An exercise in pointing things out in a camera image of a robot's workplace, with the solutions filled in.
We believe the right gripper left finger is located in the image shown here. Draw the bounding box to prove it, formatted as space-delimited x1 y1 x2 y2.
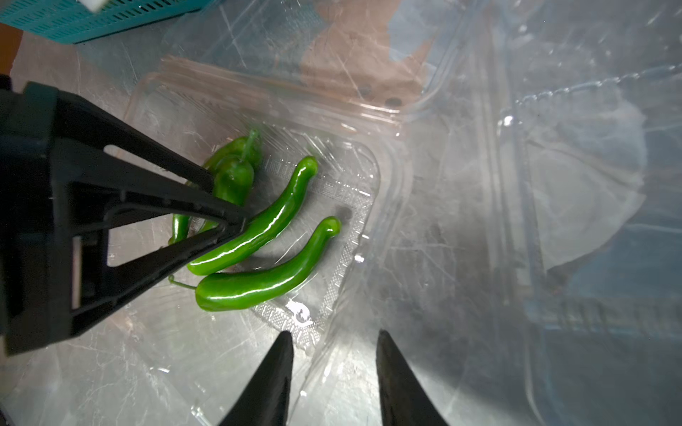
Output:
220 331 294 425

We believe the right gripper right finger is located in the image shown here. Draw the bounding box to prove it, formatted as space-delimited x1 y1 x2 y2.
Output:
376 329 447 426

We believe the teal plastic basket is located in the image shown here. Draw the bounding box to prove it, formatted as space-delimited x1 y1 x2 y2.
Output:
1 0 208 44

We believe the green peppers bunch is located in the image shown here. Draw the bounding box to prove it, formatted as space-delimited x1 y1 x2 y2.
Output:
188 130 342 312

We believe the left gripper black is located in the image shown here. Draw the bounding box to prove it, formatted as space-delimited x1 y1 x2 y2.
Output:
1 76 247 355

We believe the clear clamshell container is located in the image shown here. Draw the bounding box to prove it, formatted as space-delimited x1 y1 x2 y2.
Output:
72 1 480 425
370 1 681 425

